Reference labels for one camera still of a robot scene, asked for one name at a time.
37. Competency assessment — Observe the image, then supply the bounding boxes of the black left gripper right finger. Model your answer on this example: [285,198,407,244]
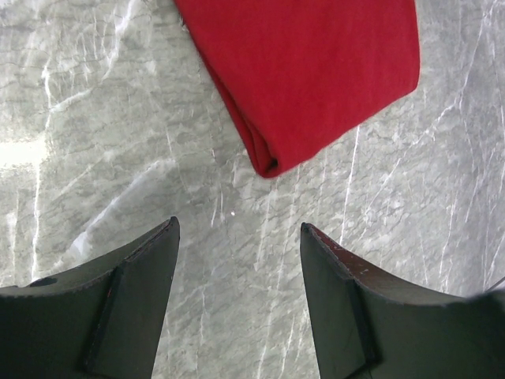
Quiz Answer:
[300,223,504,378]

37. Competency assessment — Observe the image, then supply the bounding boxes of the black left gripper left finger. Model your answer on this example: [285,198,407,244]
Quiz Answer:
[1,218,180,378]

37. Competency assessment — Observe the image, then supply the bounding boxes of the red t shirt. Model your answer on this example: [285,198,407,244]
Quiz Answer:
[176,0,421,178]

